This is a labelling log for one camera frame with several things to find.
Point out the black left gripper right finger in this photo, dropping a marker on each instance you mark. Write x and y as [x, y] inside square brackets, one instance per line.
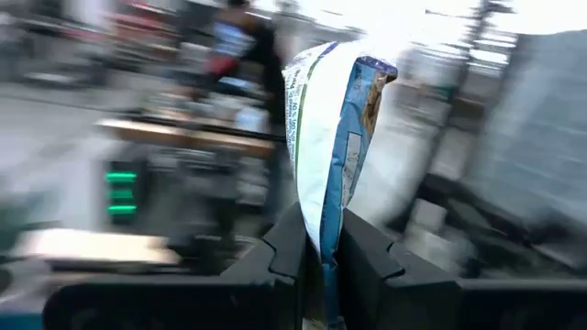
[376, 284]

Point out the white blue granola bar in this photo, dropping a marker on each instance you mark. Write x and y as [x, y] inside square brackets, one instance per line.
[316, 137]

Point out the person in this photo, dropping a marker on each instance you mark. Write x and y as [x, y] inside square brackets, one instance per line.
[261, 50]

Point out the black device green lights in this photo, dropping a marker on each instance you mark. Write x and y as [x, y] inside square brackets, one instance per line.
[121, 192]

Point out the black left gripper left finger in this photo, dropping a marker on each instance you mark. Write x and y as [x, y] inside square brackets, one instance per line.
[275, 275]

